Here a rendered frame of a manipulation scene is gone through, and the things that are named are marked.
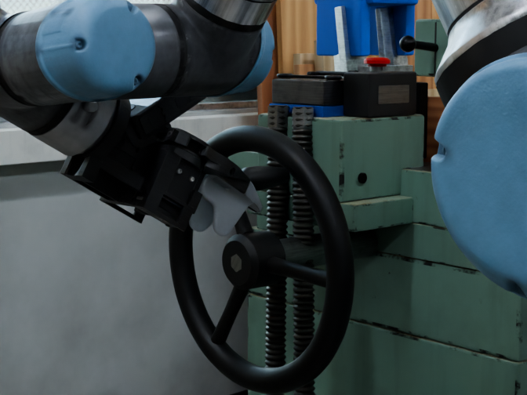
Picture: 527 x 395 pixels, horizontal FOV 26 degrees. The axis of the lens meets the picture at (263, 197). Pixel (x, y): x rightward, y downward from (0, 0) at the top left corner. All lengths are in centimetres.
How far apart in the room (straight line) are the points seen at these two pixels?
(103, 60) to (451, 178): 35
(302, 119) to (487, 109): 74
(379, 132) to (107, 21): 51
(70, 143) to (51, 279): 173
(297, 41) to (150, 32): 209
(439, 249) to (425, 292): 6
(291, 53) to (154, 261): 63
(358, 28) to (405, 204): 109
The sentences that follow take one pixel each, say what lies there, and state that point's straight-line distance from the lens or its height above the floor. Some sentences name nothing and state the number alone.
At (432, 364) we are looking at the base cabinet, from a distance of 131.
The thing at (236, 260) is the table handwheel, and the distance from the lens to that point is 121.
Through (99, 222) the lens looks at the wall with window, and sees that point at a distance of 275.
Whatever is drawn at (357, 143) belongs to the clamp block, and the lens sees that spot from 124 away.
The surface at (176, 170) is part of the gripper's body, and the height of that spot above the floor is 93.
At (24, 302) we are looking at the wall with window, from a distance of 266.
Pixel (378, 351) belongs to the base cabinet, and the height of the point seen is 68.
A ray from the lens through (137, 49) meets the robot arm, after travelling 84.
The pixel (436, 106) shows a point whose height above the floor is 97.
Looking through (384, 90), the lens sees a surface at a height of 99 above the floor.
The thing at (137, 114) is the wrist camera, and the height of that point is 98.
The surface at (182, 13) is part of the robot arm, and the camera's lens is 91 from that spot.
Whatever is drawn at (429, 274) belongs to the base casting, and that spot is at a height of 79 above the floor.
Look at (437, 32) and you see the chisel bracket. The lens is 141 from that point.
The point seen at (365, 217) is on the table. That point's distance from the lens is 124.
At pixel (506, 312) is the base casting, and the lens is 123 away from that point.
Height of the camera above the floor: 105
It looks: 8 degrees down
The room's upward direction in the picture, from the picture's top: straight up
